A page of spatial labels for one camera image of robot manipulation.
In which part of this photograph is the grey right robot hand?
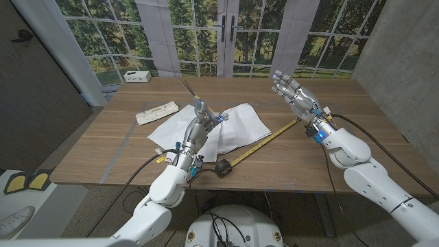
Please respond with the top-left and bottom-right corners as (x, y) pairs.
(271, 69), (339, 139)

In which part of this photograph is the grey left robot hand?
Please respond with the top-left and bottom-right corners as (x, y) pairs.
(171, 97), (230, 173)

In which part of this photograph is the large white paper sheet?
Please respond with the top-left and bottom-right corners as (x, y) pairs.
(147, 104), (222, 163)

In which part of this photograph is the black yellow tape measure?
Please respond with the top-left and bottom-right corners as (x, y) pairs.
(187, 117), (302, 185)

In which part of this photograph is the white power strip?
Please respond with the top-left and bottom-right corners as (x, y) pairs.
(135, 100), (180, 126)

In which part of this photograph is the white socket box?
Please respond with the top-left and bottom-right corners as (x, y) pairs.
(123, 70), (152, 84)

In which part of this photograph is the printed window forest backdrop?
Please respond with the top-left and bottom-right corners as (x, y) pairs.
(54, 0), (388, 87)

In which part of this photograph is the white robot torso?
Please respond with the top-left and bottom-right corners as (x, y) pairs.
(185, 204), (285, 247)

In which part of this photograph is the black and yellow shoe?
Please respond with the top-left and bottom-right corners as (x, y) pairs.
(27, 167), (54, 191)

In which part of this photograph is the yellow black foot pedal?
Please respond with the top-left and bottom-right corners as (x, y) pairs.
(3, 170), (31, 196)

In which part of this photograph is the white sneaker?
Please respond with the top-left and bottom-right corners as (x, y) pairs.
(0, 205), (36, 240)

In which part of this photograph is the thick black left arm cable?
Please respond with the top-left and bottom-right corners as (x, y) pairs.
(85, 148), (179, 238)

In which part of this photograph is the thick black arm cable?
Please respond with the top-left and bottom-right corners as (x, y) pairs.
(85, 148), (179, 238)
(331, 113), (439, 200)

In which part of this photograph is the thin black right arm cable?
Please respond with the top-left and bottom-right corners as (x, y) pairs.
(320, 143), (370, 247)

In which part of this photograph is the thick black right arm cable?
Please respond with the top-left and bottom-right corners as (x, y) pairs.
(331, 113), (439, 200)

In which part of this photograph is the black wall handle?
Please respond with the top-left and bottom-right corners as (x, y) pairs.
(11, 29), (34, 44)

